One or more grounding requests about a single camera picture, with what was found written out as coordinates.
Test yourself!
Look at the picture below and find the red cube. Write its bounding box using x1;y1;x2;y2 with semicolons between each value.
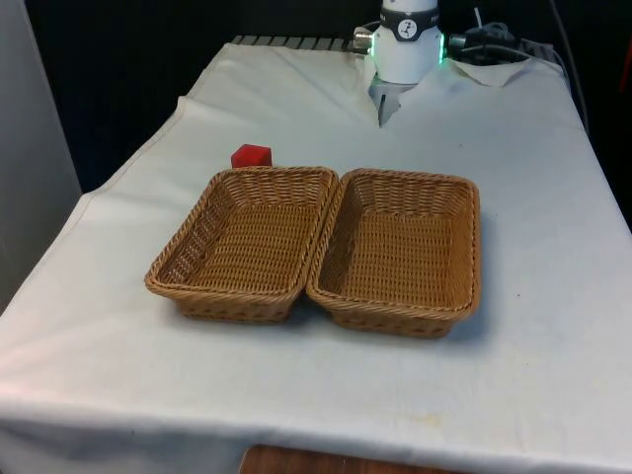
230;143;274;170

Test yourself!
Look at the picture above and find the wicker basket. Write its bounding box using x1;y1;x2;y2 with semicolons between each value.
305;167;482;341
144;165;341;325

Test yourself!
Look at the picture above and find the pale grey cabinet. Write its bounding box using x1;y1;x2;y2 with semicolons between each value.
0;0;83;317

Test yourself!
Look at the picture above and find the black cable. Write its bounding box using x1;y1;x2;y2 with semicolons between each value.
457;20;532;65

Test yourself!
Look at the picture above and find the grey cable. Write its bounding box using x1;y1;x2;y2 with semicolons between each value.
550;0;592;134

